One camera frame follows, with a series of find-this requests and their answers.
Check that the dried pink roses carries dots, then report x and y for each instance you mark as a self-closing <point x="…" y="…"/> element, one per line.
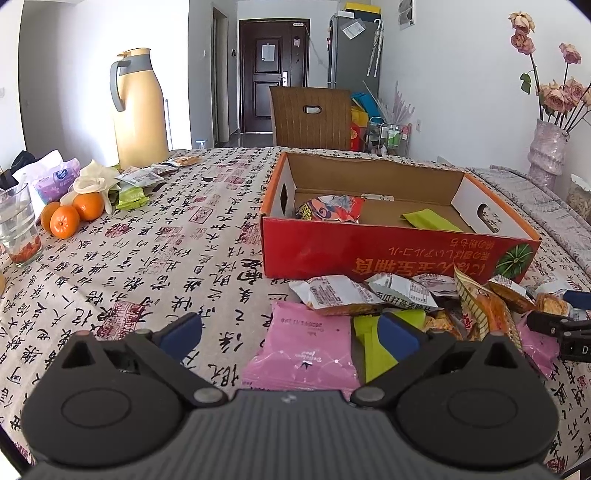
<point x="561" y="94"/>

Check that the pink ribbed vase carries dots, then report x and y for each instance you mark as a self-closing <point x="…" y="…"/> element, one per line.
<point x="547" y="154"/>

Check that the grey refrigerator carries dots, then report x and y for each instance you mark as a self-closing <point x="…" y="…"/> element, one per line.
<point x="351" y="60"/>

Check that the grey quilted blanket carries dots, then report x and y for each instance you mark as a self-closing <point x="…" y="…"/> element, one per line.
<point x="531" y="203"/>

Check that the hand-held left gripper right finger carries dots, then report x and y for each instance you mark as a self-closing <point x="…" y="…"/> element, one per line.
<point x="397" y="337"/>

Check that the pink snack packet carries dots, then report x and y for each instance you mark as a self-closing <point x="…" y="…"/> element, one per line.
<point x="535" y="346"/>
<point x="304" y="341"/>

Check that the cream fabric flower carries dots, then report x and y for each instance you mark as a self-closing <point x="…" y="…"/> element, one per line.
<point x="94" y="180"/>

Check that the paper sheet on refrigerator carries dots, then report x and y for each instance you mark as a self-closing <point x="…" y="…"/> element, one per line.
<point x="353" y="29"/>

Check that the glass jar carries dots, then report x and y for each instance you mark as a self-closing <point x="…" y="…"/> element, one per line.
<point x="579" y="196"/>

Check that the white plastic bag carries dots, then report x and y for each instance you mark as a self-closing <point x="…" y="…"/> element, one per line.
<point x="39" y="164"/>

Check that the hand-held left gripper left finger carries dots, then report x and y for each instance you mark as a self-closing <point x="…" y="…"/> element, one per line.
<point x="181" y="333"/>

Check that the grey interior door frame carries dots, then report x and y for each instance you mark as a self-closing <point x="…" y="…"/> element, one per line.
<point x="220" y="69"/>

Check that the yellow thermos jug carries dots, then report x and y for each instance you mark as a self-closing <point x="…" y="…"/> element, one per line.
<point x="141" y="115"/>

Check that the yellow bag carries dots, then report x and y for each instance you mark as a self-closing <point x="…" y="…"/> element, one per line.
<point x="359" y="116"/>

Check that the pile of white snack packets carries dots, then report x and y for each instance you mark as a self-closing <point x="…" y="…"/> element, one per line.
<point x="332" y="290"/>

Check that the white label snack packet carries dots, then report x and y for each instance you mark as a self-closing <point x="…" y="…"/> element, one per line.
<point x="138" y="177"/>

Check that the colourful round snack packet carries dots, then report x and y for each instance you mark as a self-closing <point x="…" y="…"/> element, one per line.
<point x="330" y="207"/>

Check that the drinking glass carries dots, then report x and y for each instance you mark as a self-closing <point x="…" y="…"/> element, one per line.
<point x="18" y="221"/>

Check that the clear cracker snack packet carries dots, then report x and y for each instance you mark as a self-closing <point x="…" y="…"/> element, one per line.
<point x="184" y="161"/>

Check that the purple tissue pack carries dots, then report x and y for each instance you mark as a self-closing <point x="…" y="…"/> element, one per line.
<point x="57" y="180"/>

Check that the lime green snack packet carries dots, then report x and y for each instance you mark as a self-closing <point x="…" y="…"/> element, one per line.
<point x="369" y="350"/>
<point x="429" y="220"/>

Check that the white folded umbrella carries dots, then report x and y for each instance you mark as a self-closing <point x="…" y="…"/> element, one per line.
<point x="376" y="48"/>

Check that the yellow orange snack packet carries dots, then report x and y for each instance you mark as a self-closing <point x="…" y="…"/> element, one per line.
<point x="485" y="304"/>

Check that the silver snack packet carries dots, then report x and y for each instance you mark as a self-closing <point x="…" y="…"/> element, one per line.
<point x="164" y="168"/>

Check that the dark brown entrance door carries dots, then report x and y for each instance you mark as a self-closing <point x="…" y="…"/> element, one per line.
<point x="272" y="92"/>

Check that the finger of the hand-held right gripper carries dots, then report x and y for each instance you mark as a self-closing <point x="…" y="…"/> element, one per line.
<point x="549" y="323"/>
<point x="579" y="299"/>

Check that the yellow box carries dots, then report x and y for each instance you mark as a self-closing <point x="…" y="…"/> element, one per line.
<point x="362" y="9"/>

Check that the red cardboard box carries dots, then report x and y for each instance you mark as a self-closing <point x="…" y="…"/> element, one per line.
<point x="323" y="249"/>

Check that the brown wooden chair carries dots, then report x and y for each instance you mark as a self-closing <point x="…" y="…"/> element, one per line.
<point x="295" y="129"/>

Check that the black bag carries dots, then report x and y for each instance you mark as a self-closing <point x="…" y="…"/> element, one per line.
<point x="21" y="159"/>

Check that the pale feather decoration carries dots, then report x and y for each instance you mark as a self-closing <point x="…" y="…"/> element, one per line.
<point x="397" y="106"/>

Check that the metal trolley rack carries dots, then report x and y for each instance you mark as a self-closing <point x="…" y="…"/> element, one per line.
<point x="390" y="138"/>

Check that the red gift bag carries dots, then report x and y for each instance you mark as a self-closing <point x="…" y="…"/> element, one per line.
<point x="356" y="136"/>

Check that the blue plastic item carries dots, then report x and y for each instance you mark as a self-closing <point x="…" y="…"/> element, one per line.
<point x="364" y="104"/>

